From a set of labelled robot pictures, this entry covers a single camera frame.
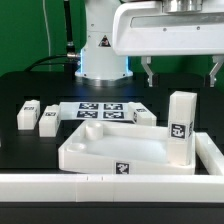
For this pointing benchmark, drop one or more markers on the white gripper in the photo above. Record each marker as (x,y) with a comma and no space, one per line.
(146,28)

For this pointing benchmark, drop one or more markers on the white desk top tray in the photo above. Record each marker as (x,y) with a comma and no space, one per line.
(102,147)

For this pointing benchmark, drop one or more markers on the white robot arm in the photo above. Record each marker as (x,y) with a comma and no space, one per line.
(100,64)

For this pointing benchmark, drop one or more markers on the white fiducial marker plate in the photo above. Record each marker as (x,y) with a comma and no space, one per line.
(95,111)

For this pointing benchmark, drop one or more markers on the white L-shaped obstacle fence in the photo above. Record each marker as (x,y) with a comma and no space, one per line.
(111,188)

